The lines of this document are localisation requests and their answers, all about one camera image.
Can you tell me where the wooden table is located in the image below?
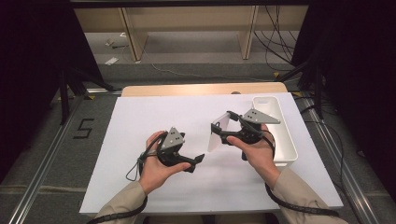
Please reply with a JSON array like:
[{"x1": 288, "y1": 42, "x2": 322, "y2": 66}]
[{"x1": 120, "y1": 81, "x2": 289, "y2": 98}]

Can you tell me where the white floor cable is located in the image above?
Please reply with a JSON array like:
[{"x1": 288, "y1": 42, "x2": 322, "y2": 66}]
[{"x1": 141, "y1": 49, "x2": 278, "y2": 82}]

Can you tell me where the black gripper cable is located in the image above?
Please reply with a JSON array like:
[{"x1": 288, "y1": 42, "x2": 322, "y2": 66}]
[
  {"x1": 261, "y1": 129, "x2": 341, "y2": 217},
  {"x1": 87, "y1": 132, "x2": 167, "y2": 224}
]

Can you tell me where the black curtain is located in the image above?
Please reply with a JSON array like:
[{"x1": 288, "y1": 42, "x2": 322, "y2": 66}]
[
  {"x1": 0, "y1": 0, "x2": 106, "y2": 185},
  {"x1": 290, "y1": 0, "x2": 396, "y2": 190}
]

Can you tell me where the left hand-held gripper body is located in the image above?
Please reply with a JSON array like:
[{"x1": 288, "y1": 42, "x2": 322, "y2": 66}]
[{"x1": 156, "y1": 126, "x2": 191, "y2": 169}]

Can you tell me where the black tripod stand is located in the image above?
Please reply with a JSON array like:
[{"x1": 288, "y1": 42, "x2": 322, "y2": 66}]
[
  {"x1": 276, "y1": 52, "x2": 326, "y2": 120},
  {"x1": 57, "y1": 64, "x2": 116, "y2": 125}
]

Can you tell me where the person's left hand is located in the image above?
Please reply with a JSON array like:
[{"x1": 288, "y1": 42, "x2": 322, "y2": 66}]
[{"x1": 138, "y1": 130, "x2": 192, "y2": 195}]

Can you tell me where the white board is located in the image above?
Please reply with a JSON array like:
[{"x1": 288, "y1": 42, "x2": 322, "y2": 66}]
[{"x1": 78, "y1": 91, "x2": 344, "y2": 216}]

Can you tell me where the aluminium floor rail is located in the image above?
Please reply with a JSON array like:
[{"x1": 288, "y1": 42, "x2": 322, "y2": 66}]
[
  {"x1": 7, "y1": 96, "x2": 87, "y2": 224},
  {"x1": 298, "y1": 92, "x2": 379, "y2": 224}
]

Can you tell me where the bundle of black cables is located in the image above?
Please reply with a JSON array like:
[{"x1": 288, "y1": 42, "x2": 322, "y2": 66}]
[{"x1": 253, "y1": 5, "x2": 300, "y2": 73}]

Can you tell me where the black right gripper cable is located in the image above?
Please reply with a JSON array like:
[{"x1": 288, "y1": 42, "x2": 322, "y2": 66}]
[{"x1": 261, "y1": 129, "x2": 341, "y2": 217}]

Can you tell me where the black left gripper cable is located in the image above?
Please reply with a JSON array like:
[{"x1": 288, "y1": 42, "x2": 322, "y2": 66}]
[{"x1": 87, "y1": 132, "x2": 167, "y2": 224}]

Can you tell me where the person's right hand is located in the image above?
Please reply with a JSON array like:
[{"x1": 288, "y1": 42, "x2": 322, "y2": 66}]
[{"x1": 226, "y1": 123, "x2": 281, "y2": 189}]

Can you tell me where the wooden shelf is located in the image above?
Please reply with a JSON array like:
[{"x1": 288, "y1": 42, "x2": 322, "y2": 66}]
[{"x1": 74, "y1": 5, "x2": 309, "y2": 62}]

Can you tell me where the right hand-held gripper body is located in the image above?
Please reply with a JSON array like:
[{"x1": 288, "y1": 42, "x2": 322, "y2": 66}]
[{"x1": 219, "y1": 107, "x2": 281, "y2": 161}]

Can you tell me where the white plastic bin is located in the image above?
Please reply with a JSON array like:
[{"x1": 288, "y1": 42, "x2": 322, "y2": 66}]
[{"x1": 251, "y1": 95, "x2": 299, "y2": 168}]

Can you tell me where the black floor cable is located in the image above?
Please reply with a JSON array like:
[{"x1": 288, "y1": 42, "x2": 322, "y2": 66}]
[{"x1": 300, "y1": 96, "x2": 367, "y2": 190}]

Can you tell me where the thin grey cord loop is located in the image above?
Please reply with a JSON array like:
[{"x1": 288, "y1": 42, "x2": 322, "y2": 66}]
[{"x1": 125, "y1": 153, "x2": 157, "y2": 182}]

